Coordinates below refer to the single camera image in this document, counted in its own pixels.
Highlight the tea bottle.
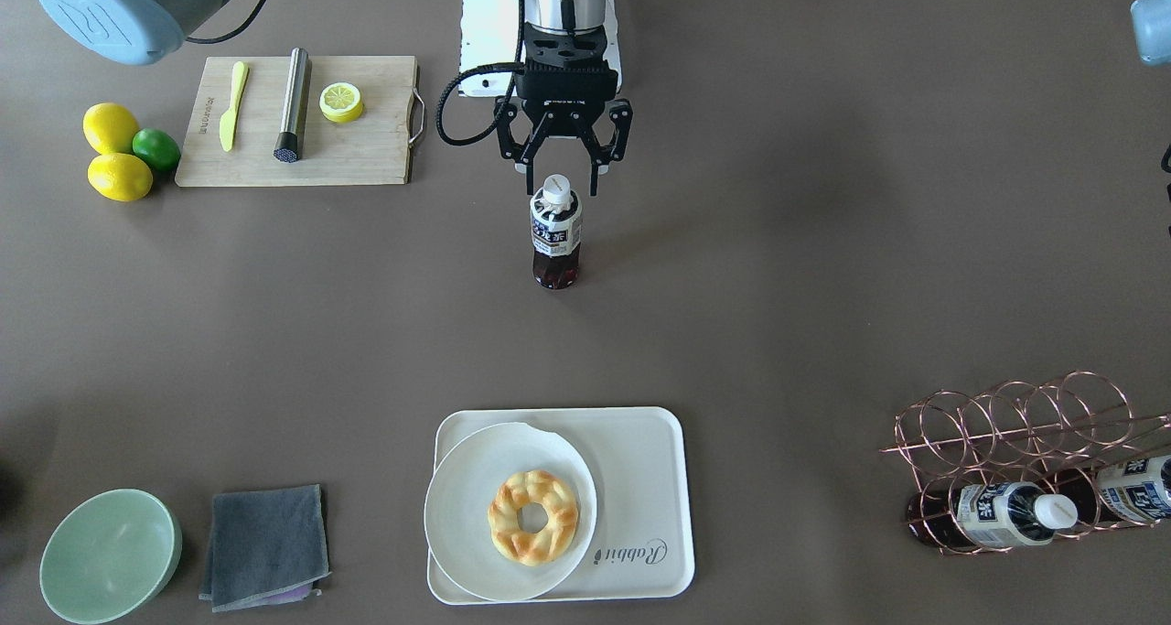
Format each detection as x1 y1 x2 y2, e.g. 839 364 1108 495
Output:
1095 455 1170 523
905 480 1078 552
530 174 581 290

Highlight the white round plate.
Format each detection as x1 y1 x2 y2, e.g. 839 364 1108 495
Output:
424 423 598 600

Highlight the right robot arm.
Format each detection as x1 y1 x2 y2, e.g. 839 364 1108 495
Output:
37 0 634 188

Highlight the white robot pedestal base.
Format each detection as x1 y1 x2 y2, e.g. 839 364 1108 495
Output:
457 0 623 97

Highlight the copper wire bottle rack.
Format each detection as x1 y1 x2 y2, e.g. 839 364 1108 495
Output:
892 372 1167 540

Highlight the steel muddler with black tip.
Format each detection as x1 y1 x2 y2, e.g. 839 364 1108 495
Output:
273 47 311 163

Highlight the yellow lemon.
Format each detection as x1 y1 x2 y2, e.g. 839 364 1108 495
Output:
82 102 141 154
87 153 155 202

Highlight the braided ring donut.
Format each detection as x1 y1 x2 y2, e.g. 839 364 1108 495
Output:
487 469 580 566

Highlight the green ceramic bowl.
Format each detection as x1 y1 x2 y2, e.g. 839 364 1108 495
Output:
40 489 183 624

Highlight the half lemon slice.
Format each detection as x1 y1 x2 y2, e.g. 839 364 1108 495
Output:
319 81 365 124

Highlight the yellow lemon upper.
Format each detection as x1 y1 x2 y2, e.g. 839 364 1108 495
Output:
82 102 141 154

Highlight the wooden cutting board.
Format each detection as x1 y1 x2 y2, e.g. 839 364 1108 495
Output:
174 55 422 188

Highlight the yellow plastic knife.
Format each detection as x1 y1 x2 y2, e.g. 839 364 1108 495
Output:
219 61 249 153

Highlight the green lime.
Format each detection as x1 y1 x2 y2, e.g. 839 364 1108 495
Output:
131 128 182 172

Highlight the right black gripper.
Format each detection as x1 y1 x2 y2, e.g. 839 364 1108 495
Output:
494 32 634 197

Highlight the cream serving tray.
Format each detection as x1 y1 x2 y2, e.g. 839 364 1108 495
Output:
427 405 694 605

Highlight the grey folded cloth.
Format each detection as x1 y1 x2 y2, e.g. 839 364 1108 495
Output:
199 485 331 612

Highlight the yellow lemon lower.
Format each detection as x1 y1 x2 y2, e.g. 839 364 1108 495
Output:
87 153 155 202

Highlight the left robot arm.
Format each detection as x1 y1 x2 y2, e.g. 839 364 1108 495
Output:
1130 0 1170 66

